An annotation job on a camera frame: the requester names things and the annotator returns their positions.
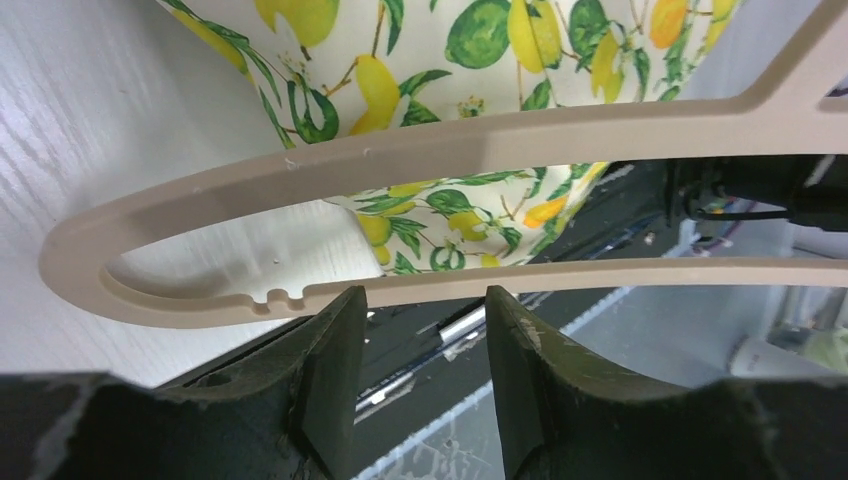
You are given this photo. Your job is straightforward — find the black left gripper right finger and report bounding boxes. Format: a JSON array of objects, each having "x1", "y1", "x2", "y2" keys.
[{"x1": 485, "y1": 286, "x2": 847, "y2": 479}]

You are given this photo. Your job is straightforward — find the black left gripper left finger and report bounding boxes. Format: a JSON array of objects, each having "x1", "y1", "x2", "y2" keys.
[{"x1": 1, "y1": 286, "x2": 367, "y2": 479}]

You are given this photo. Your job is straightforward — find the yellow patterned cloth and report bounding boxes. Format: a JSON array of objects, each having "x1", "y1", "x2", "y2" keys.
[{"x1": 164, "y1": 0, "x2": 739, "y2": 275}]

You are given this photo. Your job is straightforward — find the beige wooden hanger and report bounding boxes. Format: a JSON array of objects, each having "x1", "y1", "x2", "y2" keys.
[{"x1": 39, "y1": 1, "x2": 847, "y2": 329}]

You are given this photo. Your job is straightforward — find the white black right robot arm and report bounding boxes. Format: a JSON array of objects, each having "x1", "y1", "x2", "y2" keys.
[{"x1": 665, "y1": 154, "x2": 847, "y2": 233}]

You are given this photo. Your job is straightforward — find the white cylindrical object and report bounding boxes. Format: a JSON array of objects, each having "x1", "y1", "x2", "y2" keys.
[{"x1": 727, "y1": 335, "x2": 847, "y2": 379}]

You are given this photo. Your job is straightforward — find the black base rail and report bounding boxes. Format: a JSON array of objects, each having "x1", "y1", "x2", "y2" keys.
[{"x1": 158, "y1": 158, "x2": 684, "y2": 480}]

